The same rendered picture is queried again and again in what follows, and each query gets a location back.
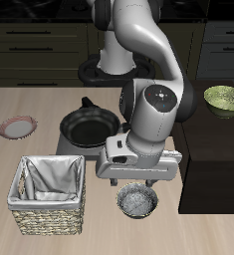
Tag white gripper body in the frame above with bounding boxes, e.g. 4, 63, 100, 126
95, 145, 183, 181

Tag black bowl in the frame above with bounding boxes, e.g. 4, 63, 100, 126
116, 181, 159, 220

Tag white lined wicker basket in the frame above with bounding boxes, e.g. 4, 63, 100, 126
6, 154, 87, 237

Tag green bowl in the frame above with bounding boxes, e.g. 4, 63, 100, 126
203, 85, 234, 120

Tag grey stove plate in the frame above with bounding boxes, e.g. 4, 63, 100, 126
55, 128, 107, 161

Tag black frying pan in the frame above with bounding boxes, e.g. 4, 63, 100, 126
59, 96, 122, 149

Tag dark wooden cabinet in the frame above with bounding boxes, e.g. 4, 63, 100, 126
170, 79, 234, 215

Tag small fluted pink dish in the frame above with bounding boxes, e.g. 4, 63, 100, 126
0, 115, 39, 140

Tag dark kitchen cupboards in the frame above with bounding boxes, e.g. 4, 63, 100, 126
0, 0, 234, 89

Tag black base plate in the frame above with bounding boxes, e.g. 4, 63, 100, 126
78, 54, 156, 88

